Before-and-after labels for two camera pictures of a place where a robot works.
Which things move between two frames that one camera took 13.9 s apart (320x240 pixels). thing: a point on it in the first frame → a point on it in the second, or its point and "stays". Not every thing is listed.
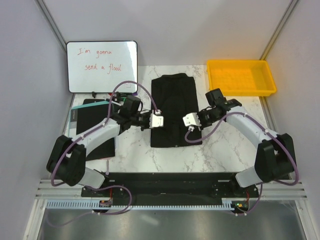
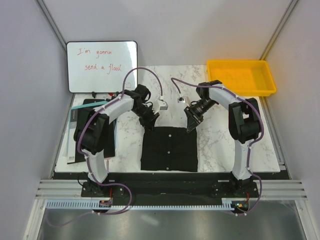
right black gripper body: (207, 117) → (199, 109)
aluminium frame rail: (279, 190) stays
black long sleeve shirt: (174, 96) → (169, 148)
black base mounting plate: (169, 188) stays
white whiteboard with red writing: (96, 66) stays
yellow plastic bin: (241, 78) stays
